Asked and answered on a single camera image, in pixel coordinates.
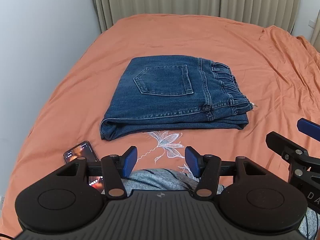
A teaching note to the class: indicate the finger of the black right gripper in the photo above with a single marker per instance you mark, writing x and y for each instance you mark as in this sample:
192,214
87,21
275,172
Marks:
296,156
309,128

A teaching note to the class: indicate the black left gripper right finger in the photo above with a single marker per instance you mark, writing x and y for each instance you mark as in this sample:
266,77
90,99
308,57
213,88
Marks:
207,169

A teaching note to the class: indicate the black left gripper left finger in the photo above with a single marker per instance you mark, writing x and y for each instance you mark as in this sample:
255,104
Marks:
115,168

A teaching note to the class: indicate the blue denim jeans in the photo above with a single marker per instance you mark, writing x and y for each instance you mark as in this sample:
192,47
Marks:
172,92

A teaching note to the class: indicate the grey striped trouser leg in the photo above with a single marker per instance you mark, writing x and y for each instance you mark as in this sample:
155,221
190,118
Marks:
162,179

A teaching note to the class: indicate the black smartphone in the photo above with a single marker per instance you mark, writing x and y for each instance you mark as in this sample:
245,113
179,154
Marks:
84,149

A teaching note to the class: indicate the orange bed sheet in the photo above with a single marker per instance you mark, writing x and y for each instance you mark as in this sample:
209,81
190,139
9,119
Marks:
277,72

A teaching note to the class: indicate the beige upholstered headboard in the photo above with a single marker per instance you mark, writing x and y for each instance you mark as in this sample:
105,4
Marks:
315,39

